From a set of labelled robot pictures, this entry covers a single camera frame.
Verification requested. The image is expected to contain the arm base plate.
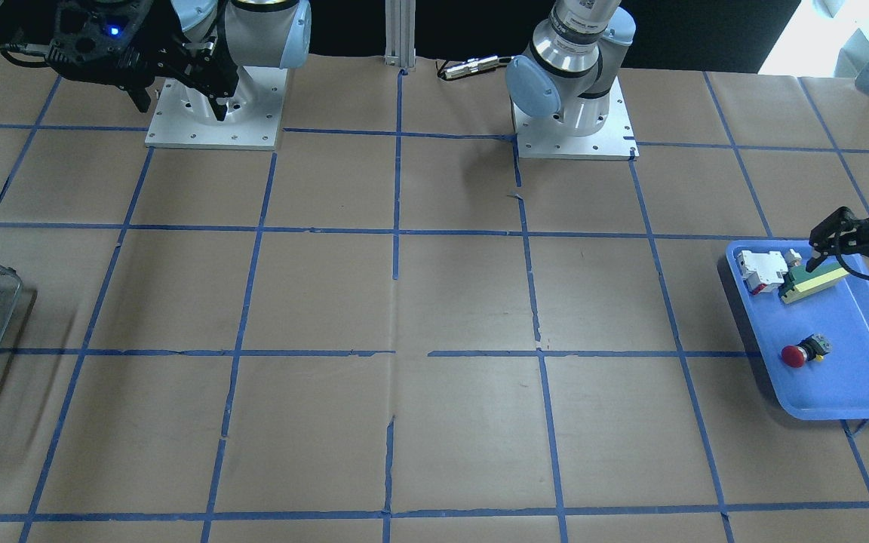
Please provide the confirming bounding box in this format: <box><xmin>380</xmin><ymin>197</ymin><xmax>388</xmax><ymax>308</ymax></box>
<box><xmin>511</xmin><ymin>79</ymin><xmax>640</xmax><ymax>161</ymax></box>
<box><xmin>145</xmin><ymin>66</ymin><xmax>292</xmax><ymax>151</ymax></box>

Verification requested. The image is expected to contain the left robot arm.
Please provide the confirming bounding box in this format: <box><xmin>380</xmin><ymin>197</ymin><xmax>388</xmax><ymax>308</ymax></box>
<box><xmin>505</xmin><ymin>1</ymin><xmax>869</xmax><ymax>281</ymax></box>

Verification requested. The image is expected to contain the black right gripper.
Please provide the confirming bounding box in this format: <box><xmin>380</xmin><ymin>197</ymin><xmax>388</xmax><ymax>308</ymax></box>
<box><xmin>46</xmin><ymin>1</ymin><xmax>239</xmax><ymax>121</ymax></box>

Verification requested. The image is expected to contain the blue plastic tray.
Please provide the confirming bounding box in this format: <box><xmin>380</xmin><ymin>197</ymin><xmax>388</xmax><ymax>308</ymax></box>
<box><xmin>725</xmin><ymin>238</ymin><xmax>869</xmax><ymax>420</ymax></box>

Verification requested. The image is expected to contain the aluminium frame post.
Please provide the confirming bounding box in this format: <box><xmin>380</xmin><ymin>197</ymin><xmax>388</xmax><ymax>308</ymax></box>
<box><xmin>383</xmin><ymin>0</ymin><xmax>417</xmax><ymax>71</ymax></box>

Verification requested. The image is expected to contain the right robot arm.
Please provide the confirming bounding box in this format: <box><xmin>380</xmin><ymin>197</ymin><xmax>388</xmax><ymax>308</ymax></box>
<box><xmin>42</xmin><ymin>1</ymin><xmax>312</xmax><ymax>121</ymax></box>

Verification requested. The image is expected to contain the metal cable connector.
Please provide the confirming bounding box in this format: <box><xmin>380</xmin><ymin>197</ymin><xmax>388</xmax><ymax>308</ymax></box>
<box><xmin>437</xmin><ymin>55</ymin><xmax>513</xmax><ymax>81</ymax></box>

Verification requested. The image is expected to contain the white circuit breaker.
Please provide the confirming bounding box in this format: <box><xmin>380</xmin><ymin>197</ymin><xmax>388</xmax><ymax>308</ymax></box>
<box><xmin>735</xmin><ymin>250</ymin><xmax>789</xmax><ymax>296</ymax></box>

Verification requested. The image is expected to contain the green yellow terminal block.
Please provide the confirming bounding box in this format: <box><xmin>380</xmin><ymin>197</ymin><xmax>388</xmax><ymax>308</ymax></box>
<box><xmin>777</xmin><ymin>250</ymin><xmax>849</xmax><ymax>305</ymax></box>

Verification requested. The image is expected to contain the red emergency stop button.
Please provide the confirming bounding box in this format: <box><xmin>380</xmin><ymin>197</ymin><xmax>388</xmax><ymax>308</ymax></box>
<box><xmin>780</xmin><ymin>334</ymin><xmax>834</xmax><ymax>368</ymax></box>

